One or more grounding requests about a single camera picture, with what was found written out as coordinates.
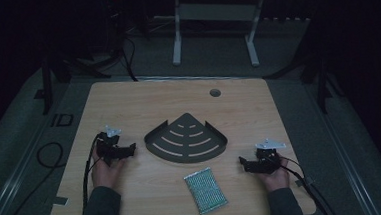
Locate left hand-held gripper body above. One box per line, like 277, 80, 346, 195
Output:
93, 124, 127, 167

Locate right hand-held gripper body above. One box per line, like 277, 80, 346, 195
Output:
249, 137, 289, 176

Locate person's right hand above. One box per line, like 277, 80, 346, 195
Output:
257, 157, 292, 194

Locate person's left hand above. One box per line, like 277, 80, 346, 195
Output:
89, 144, 132, 197

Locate silver green scouring sponge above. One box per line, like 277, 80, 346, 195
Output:
181, 165, 230, 215

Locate black floor tape marks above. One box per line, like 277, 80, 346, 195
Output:
50, 112, 75, 128

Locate black metal corner shelf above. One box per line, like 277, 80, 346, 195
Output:
142, 109, 230, 167

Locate dark metal stand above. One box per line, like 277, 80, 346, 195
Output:
296, 41, 347, 117
31, 41, 115, 117

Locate white metal stand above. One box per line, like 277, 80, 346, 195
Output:
168, 0, 272, 73

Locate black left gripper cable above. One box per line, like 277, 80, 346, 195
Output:
77, 133, 107, 215

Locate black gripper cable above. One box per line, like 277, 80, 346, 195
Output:
77, 133, 107, 215
275, 152, 338, 215

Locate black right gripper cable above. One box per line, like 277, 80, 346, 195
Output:
275, 152, 338, 215

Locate black floor cable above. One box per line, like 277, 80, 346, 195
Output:
0, 140, 69, 215

